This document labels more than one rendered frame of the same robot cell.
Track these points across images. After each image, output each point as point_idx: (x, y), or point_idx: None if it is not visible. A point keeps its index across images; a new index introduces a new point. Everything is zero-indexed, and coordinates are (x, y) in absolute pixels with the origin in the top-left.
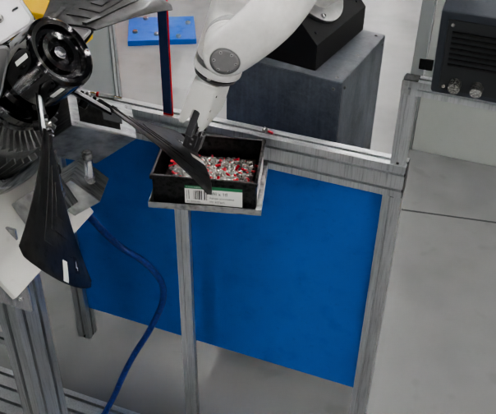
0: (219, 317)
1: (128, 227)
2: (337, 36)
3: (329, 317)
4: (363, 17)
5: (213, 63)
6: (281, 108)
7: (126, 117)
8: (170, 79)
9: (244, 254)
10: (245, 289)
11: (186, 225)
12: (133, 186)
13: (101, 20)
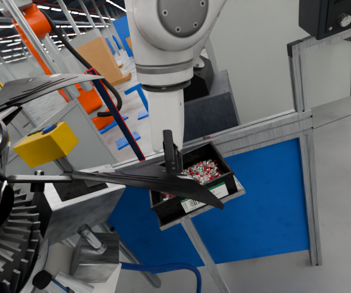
0: (221, 249)
1: (151, 230)
2: (208, 75)
3: (283, 222)
4: (211, 66)
5: (167, 20)
6: (200, 125)
7: (95, 174)
8: (132, 138)
9: (221, 213)
10: (229, 229)
11: (190, 222)
12: (143, 208)
13: (30, 96)
